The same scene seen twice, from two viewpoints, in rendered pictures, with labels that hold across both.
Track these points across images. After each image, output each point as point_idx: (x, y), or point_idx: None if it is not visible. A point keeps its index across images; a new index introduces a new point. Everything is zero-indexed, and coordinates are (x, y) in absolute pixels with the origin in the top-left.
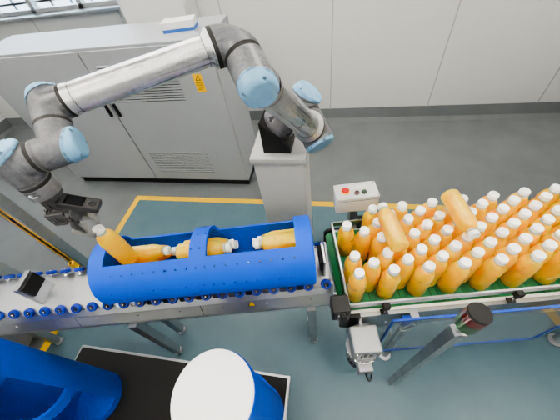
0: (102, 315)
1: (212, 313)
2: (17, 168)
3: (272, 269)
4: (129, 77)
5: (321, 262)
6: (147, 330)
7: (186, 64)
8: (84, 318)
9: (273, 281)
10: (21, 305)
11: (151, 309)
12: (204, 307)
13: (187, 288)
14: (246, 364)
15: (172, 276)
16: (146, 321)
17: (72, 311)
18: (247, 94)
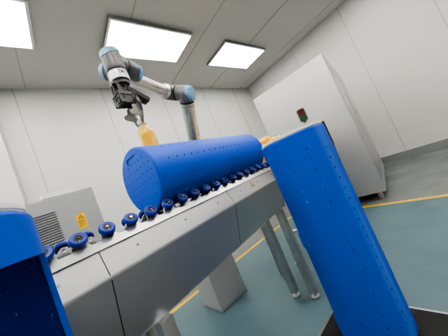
0: (145, 233)
1: (239, 200)
2: (122, 57)
3: (243, 138)
4: (145, 77)
5: None
6: None
7: (161, 85)
8: (117, 251)
9: (249, 144)
10: None
11: (195, 204)
12: (231, 194)
13: (216, 150)
14: None
15: (203, 143)
16: (189, 256)
17: (104, 229)
18: (189, 89)
